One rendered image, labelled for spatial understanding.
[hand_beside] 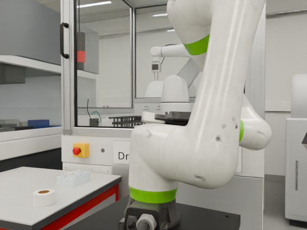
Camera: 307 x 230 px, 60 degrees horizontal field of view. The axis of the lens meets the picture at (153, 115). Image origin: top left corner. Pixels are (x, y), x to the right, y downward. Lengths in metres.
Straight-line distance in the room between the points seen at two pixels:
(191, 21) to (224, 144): 0.37
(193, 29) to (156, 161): 0.39
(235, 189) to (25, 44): 1.44
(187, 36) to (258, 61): 0.49
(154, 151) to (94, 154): 0.84
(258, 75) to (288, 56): 3.21
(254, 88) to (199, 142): 0.69
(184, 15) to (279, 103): 3.61
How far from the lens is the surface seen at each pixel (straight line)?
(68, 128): 1.50
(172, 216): 0.70
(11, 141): 1.75
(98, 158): 1.42
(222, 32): 0.63
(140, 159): 0.66
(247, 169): 1.22
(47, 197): 1.01
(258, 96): 1.20
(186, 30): 0.79
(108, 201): 1.29
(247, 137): 0.88
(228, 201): 1.27
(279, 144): 4.37
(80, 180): 1.23
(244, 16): 0.65
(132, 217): 0.65
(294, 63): 4.39
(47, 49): 1.99
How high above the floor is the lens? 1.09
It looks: 1 degrees down
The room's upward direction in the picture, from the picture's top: straight up
